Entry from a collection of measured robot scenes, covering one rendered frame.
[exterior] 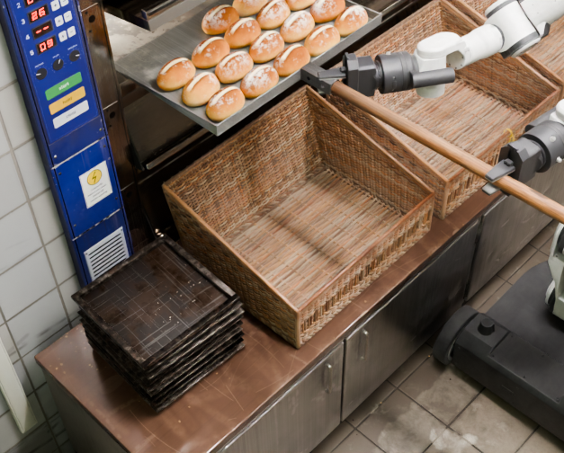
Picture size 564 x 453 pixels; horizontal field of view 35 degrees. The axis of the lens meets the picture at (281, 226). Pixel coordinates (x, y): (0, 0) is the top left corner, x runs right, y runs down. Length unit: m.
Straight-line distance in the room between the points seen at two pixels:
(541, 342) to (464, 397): 0.29
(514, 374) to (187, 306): 1.09
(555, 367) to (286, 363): 0.91
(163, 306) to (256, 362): 0.29
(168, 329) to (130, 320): 0.09
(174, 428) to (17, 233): 0.58
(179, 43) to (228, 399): 0.86
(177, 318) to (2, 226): 0.44
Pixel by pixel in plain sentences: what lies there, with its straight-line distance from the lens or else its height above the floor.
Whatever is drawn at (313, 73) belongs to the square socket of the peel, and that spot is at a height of 1.21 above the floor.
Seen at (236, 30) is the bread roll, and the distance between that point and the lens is 2.10.
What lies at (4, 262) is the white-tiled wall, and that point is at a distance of 2.12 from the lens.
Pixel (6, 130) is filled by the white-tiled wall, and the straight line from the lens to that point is 1.93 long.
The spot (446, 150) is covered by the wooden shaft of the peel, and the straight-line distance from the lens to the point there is 1.83.
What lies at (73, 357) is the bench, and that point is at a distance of 2.30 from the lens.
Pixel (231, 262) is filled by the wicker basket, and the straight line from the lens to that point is 2.21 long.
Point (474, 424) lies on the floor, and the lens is 2.84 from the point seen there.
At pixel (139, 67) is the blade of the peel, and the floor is 1.18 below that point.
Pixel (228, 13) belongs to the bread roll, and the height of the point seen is 1.23.
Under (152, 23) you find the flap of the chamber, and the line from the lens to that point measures 1.83.
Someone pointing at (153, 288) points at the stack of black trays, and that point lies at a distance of 2.14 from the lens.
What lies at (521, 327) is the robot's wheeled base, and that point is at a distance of 2.87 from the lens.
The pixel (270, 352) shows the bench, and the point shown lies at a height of 0.58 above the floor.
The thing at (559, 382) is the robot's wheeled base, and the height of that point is 0.19.
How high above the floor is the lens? 2.42
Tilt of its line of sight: 47 degrees down
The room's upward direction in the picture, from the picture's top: 2 degrees counter-clockwise
